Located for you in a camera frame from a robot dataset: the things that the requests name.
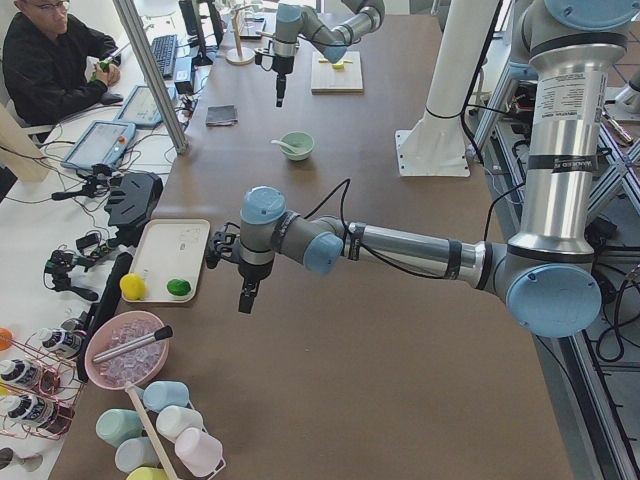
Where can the person in black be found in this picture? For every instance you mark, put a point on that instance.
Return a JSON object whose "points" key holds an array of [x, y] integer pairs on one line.
{"points": [[45, 54]]}

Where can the wooden cup stand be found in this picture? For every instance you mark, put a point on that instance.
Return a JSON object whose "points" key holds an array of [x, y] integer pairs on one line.
{"points": [[239, 55]]}

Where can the teach pendant far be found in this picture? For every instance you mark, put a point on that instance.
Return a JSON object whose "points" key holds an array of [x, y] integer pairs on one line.
{"points": [[140, 108]]}

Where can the green lime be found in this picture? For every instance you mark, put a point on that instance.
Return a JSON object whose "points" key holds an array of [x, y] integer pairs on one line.
{"points": [[178, 287]]}

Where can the pink bowl with ice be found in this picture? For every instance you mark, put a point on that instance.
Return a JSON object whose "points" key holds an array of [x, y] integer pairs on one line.
{"points": [[137, 367]]}

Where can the teach pendant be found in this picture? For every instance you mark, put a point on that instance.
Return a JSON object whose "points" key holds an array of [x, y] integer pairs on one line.
{"points": [[140, 108], [102, 143]]}

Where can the black monitor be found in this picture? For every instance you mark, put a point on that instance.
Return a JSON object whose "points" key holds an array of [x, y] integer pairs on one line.
{"points": [[201, 53]]}

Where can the green cup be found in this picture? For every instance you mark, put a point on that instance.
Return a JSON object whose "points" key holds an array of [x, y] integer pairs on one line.
{"points": [[115, 426]]}

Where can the yellow plastic knife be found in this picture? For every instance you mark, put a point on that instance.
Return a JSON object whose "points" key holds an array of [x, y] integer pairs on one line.
{"points": [[324, 60]]}

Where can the aluminium frame post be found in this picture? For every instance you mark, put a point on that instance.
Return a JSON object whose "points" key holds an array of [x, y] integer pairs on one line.
{"points": [[133, 26]]}

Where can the wooden cutting board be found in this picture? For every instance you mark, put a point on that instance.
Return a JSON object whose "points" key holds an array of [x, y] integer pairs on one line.
{"points": [[325, 79]]}

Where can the teach pendant near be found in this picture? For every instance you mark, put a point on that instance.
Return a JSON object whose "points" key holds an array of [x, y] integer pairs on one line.
{"points": [[102, 143]]}

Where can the cream tray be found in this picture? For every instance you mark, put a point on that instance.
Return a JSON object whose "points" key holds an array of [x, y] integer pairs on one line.
{"points": [[170, 248]]}

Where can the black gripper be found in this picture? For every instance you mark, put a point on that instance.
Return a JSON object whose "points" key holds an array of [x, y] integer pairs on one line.
{"points": [[281, 67], [251, 272]]}

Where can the light green bowl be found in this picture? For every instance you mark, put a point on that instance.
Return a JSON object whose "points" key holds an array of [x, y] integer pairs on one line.
{"points": [[301, 145]]}

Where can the pink cup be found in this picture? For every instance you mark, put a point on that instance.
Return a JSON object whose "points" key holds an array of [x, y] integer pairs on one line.
{"points": [[200, 452]]}

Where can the white ceramic spoon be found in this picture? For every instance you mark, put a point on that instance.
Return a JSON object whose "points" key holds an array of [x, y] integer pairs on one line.
{"points": [[285, 145]]}

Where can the yellow lemon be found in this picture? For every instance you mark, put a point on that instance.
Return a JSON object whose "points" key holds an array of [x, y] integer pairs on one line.
{"points": [[132, 287]]}

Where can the grey folded cloth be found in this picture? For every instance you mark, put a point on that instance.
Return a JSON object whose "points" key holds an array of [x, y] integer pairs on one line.
{"points": [[224, 115]]}

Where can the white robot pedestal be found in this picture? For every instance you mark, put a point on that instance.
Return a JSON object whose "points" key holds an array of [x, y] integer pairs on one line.
{"points": [[436, 145]]}

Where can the black keyboard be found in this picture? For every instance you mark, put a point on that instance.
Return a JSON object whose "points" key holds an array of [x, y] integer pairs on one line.
{"points": [[164, 50]]}

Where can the blue cup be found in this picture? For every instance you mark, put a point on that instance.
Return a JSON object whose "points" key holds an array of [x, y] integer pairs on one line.
{"points": [[161, 394]]}

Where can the metal tongs in bowl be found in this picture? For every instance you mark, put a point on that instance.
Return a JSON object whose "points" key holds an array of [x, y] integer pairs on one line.
{"points": [[161, 334]]}

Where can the white cup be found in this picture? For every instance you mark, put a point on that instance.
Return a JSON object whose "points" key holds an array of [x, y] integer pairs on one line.
{"points": [[173, 420]]}

